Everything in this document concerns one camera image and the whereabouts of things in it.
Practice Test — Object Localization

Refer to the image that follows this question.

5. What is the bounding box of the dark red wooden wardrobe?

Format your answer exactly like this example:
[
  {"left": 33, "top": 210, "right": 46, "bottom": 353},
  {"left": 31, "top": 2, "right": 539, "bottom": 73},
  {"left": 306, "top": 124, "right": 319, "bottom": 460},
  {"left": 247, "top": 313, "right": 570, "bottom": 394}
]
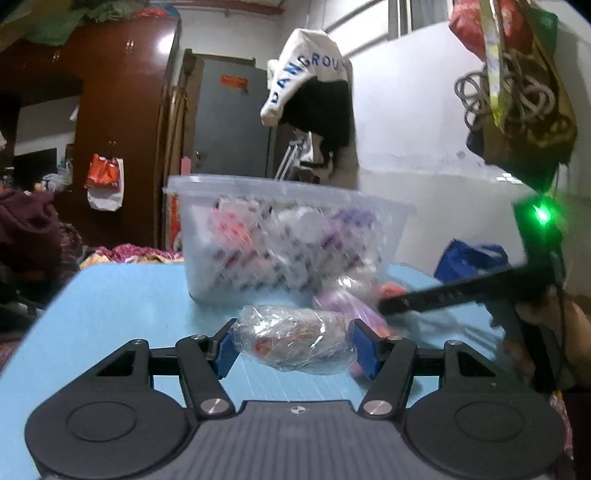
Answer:
[{"left": 1, "top": 17, "right": 180, "bottom": 247}]

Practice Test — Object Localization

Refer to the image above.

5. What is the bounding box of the orange white plastic bag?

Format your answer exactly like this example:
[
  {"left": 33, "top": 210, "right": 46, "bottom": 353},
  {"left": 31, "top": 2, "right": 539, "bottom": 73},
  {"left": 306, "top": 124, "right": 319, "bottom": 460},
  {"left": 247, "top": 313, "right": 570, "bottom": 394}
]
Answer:
[{"left": 84, "top": 154, "right": 124, "bottom": 212}]

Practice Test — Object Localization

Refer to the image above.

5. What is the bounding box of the clear plastic packet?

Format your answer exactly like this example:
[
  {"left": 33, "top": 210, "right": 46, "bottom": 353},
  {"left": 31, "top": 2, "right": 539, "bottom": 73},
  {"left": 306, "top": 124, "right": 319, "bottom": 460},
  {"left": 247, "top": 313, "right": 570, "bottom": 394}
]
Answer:
[{"left": 231, "top": 305, "right": 358, "bottom": 375}]

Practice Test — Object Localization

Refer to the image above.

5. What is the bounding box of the blue plastic bag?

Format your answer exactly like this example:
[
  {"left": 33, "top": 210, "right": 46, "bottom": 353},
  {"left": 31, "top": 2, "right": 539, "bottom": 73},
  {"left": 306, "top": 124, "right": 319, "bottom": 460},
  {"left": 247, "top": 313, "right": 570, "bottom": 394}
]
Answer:
[{"left": 434, "top": 239, "right": 509, "bottom": 283}]

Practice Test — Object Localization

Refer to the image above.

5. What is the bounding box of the hanging brown bag with cords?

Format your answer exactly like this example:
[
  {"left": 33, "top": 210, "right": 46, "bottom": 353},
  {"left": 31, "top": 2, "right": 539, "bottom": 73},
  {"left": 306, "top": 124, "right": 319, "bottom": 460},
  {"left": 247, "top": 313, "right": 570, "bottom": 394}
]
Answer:
[{"left": 454, "top": 1, "right": 578, "bottom": 192}]

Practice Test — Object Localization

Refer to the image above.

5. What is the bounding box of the pink wrapped packet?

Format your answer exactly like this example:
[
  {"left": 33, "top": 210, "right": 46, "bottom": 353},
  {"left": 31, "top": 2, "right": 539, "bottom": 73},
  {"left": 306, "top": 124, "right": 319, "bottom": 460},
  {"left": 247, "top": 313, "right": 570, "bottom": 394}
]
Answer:
[{"left": 314, "top": 275, "right": 393, "bottom": 337}]

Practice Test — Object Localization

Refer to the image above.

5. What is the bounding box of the red hanging plastic bag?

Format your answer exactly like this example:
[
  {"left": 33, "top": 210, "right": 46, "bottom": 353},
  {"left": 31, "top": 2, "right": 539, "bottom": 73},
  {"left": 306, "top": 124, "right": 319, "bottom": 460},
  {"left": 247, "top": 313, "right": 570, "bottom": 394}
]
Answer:
[{"left": 449, "top": 0, "right": 533, "bottom": 61}]

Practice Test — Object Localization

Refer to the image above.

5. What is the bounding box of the grey metal door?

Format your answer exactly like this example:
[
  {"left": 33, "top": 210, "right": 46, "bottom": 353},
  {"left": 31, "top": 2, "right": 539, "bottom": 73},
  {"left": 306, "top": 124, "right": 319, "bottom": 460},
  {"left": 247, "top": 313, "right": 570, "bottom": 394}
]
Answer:
[{"left": 187, "top": 58, "right": 271, "bottom": 178}]

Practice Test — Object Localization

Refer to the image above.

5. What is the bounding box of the white plastic laundry basket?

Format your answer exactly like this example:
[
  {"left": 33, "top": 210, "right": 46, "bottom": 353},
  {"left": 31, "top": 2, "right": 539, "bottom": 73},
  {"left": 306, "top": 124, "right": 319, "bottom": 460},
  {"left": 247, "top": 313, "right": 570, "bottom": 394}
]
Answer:
[{"left": 164, "top": 175, "right": 416, "bottom": 306}]

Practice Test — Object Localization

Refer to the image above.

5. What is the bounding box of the maroon clothes pile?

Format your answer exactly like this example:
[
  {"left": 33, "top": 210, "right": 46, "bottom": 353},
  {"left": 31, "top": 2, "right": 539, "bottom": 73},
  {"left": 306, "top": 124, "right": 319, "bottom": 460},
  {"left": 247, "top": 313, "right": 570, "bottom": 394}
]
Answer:
[{"left": 1, "top": 188, "right": 83, "bottom": 306}]

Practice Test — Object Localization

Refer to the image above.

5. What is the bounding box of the white black hanging jacket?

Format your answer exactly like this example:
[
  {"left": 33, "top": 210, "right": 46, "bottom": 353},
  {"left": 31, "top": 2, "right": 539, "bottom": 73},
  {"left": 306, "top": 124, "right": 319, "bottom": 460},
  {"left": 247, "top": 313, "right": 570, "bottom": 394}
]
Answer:
[{"left": 259, "top": 28, "right": 356, "bottom": 186}]

